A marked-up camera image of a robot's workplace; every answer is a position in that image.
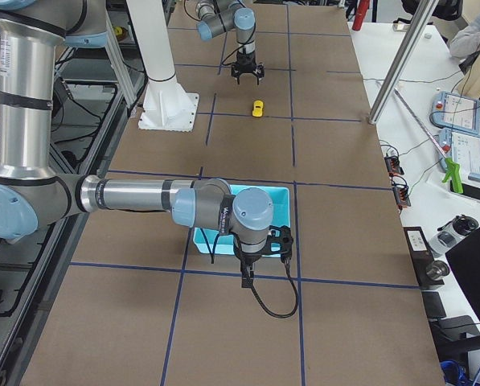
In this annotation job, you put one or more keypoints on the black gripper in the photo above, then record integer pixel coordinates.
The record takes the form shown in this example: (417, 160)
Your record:
(248, 256)
(246, 61)

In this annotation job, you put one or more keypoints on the yellow beetle toy car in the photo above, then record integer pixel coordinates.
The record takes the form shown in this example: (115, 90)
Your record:
(258, 108)

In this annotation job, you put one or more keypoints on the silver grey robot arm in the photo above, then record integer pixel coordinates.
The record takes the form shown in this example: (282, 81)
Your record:
(33, 195)
(215, 18)

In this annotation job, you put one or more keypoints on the turquoise plastic bin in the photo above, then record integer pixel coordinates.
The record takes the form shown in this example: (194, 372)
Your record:
(281, 217)

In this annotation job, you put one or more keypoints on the red cylinder bottle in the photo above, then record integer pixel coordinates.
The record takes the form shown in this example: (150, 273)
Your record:
(361, 10)

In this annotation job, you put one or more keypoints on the upper orange black connector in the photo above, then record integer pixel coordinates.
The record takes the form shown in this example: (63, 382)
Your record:
(393, 165)

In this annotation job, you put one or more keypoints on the orange black connector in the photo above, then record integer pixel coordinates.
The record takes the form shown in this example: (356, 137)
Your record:
(393, 165)
(400, 193)

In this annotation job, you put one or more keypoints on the lower orange black connector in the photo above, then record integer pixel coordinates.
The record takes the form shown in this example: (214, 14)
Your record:
(400, 193)

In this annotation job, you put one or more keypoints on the black box with label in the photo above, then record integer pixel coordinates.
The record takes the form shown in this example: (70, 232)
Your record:
(421, 257)

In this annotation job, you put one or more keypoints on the upper teach pendant tablet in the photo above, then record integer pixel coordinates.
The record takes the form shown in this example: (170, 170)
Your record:
(450, 110)

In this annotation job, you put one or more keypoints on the teach pendant tablet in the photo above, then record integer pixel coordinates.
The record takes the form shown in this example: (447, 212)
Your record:
(450, 110)
(464, 149)

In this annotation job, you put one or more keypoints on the person in white clothes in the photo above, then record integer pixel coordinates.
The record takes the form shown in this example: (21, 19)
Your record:
(467, 41)

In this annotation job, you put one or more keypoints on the green plastic clamp tool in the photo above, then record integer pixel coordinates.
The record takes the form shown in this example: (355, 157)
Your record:
(452, 174)

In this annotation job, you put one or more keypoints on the lower teach pendant tablet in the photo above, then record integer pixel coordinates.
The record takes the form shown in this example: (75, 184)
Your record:
(464, 149)

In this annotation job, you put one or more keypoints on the black smartphone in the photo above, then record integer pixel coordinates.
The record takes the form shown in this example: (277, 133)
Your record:
(468, 191)

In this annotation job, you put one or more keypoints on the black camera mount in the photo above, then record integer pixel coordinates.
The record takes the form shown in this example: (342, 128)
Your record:
(279, 243)

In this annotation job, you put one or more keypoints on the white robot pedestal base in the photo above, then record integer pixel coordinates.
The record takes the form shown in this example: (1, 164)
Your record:
(166, 106)

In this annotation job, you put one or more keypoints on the aluminium frame post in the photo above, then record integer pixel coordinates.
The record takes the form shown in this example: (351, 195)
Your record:
(419, 21)

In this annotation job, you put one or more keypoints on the white grey camera device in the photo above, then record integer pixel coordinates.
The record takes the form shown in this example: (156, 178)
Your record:
(452, 234)

